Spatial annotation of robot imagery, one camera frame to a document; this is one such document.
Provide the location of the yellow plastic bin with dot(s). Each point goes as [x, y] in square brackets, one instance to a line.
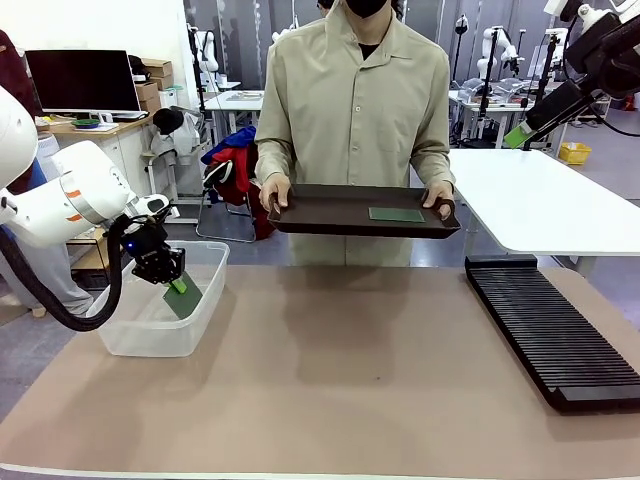
[575, 152]

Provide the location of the green bowl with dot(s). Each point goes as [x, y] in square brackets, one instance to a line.
[86, 123]

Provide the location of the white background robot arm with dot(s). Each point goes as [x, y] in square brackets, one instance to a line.
[485, 50]
[210, 55]
[561, 45]

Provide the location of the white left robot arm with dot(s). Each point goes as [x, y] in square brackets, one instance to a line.
[75, 195]

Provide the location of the black light stand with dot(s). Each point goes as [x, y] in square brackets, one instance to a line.
[462, 25]

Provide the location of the white background table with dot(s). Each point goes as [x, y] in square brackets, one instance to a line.
[235, 97]

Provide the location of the clear plastic box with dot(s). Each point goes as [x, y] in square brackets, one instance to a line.
[150, 340]

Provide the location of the black tripod stand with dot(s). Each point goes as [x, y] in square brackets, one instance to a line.
[550, 60]

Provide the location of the white standing desk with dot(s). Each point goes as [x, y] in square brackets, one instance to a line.
[540, 200]

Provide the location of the black face mask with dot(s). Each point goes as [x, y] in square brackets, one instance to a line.
[365, 6]

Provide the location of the large cardboard box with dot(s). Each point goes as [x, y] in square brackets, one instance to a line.
[147, 95]

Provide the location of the green PCB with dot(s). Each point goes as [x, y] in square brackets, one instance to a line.
[182, 304]
[397, 214]

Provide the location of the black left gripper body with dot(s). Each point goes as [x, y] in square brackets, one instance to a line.
[155, 262]

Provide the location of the white jacket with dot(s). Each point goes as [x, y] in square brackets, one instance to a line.
[189, 135]

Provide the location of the person in beige shirt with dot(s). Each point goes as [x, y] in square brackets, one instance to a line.
[350, 100]

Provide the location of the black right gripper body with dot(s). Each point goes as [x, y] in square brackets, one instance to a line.
[560, 107]

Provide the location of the person's right hand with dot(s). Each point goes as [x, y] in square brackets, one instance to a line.
[276, 189]

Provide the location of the chair with red blue clothes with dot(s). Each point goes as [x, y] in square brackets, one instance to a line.
[235, 160]

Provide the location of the dark brown tray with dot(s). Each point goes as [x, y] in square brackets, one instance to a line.
[340, 210]

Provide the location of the small cardboard box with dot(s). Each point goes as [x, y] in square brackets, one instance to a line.
[157, 67]

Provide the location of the wooden desk with white cabinet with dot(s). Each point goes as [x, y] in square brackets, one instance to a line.
[120, 145]

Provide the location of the person's left forearm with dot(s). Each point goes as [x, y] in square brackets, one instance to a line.
[430, 167]

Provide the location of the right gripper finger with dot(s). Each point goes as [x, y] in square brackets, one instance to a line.
[517, 135]
[537, 140]

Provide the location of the black computer monitor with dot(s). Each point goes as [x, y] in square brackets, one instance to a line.
[80, 80]

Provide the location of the black slotted PCB rack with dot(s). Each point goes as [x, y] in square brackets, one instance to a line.
[550, 330]

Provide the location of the small wooden shelf table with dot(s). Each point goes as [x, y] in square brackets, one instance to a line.
[90, 240]

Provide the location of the person's left hand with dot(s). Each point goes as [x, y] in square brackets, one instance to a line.
[440, 194]

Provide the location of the white air purifier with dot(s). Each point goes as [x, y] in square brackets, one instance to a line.
[46, 147]

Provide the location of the person's right forearm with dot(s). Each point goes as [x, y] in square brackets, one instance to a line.
[272, 160]

